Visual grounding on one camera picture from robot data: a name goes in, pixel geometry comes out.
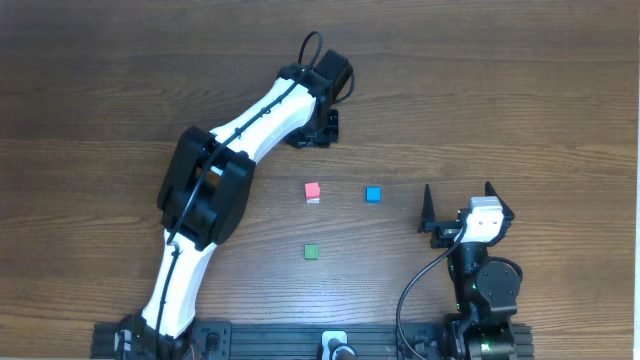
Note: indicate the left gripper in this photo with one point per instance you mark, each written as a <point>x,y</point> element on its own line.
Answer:
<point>322,132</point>

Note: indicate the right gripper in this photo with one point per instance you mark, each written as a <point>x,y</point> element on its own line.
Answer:
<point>446,235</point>

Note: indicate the green cube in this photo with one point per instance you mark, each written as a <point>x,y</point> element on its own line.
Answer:
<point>311,251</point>

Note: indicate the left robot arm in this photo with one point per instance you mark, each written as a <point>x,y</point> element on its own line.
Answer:
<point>270,117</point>

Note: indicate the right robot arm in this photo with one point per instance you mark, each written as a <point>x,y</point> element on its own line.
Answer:
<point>492,290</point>

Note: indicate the red cube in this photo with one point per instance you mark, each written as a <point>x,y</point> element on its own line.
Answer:
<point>312,190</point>

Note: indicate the blue cube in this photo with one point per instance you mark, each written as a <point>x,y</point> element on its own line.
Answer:
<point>373,194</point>

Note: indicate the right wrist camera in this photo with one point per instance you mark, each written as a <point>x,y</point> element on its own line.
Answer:
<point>482,220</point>

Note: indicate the mounting rail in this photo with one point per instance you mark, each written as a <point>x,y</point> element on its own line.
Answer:
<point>280,342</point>

